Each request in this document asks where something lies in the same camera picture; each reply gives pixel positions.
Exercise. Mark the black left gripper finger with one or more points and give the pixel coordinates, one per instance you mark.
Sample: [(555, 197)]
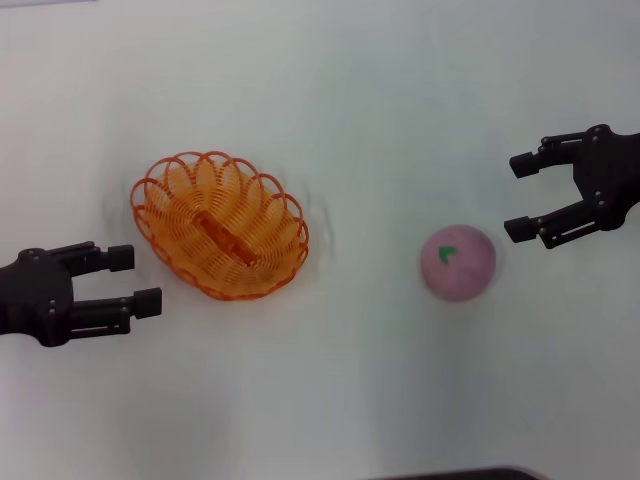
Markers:
[(120, 257), (147, 302)]

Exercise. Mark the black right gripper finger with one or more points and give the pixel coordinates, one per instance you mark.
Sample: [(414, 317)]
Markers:
[(525, 165), (520, 230)]

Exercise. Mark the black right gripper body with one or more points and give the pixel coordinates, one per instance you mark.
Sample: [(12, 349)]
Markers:
[(612, 175)]

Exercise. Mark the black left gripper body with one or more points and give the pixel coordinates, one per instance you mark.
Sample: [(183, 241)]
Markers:
[(35, 295)]

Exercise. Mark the pink peach with green leaf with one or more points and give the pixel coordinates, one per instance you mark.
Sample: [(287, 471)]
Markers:
[(460, 270)]

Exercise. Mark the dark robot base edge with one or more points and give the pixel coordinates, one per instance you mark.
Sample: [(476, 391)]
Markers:
[(465, 475)]

